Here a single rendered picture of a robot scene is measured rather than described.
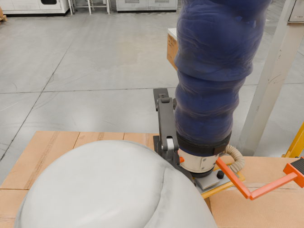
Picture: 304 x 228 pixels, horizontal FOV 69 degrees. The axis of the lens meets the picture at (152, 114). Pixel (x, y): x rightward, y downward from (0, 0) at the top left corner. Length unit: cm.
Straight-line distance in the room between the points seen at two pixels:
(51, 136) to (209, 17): 180
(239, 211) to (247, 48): 75
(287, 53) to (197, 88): 137
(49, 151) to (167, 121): 170
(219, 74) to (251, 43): 10
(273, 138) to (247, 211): 202
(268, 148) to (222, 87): 231
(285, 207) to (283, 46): 115
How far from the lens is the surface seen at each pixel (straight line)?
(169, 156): 37
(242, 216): 113
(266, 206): 120
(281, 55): 196
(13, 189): 188
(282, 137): 316
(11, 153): 300
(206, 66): 62
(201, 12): 58
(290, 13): 180
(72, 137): 206
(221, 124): 75
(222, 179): 102
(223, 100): 69
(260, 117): 224
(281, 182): 95
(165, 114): 37
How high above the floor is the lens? 190
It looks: 38 degrees down
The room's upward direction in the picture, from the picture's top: straight up
